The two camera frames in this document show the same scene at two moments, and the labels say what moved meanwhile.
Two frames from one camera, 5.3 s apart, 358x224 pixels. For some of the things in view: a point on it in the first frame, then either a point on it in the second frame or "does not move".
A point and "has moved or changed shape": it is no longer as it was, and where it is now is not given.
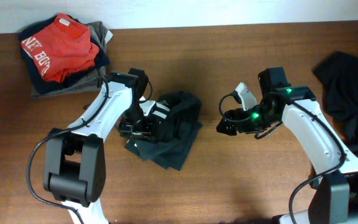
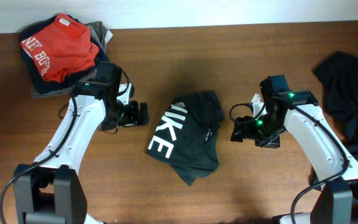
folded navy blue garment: x=38 y=83 does not move
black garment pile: x=350 y=83 does not move
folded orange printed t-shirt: x=63 y=50 does not move
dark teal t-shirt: x=176 y=135 has moved or changed shape
